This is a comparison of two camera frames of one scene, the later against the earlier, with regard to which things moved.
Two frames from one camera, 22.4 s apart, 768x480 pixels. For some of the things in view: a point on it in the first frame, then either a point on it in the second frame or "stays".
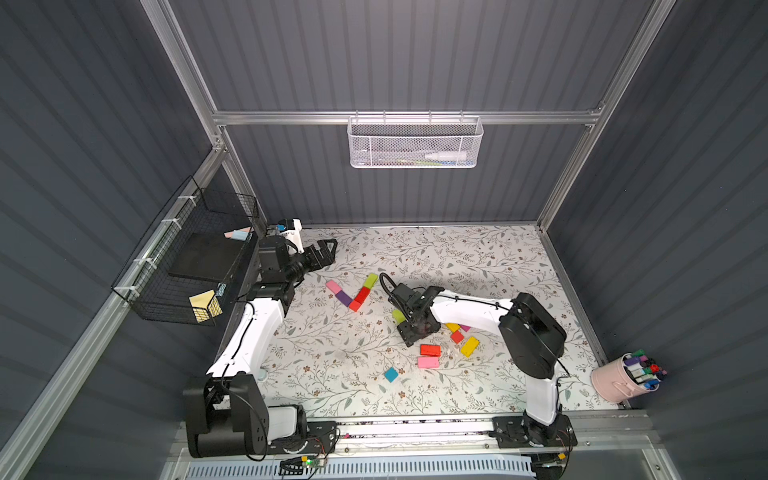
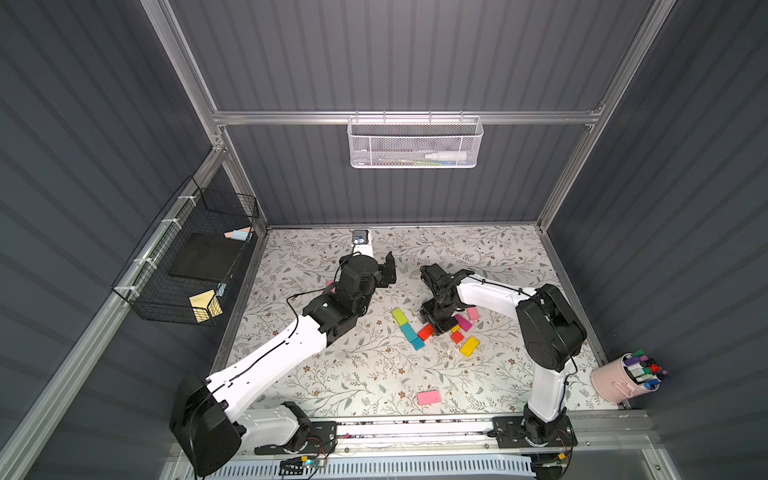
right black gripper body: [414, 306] -> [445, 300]
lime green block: [398, 316] stays
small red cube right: [457, 337] stays
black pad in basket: [207, 255] stays
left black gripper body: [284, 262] -> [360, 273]
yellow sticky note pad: [205, 305] stays
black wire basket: [185, 271] stays
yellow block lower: [469, 346] stays
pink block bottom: [428, 362] -> [429, 397]
